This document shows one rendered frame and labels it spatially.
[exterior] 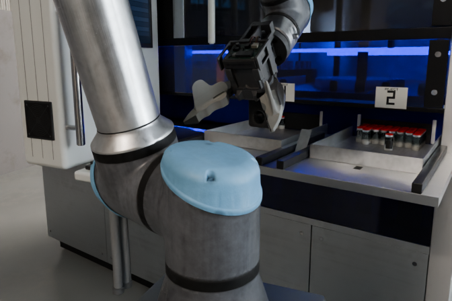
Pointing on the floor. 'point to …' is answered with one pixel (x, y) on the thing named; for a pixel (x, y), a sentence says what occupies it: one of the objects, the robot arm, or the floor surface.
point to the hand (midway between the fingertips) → (226, 132)
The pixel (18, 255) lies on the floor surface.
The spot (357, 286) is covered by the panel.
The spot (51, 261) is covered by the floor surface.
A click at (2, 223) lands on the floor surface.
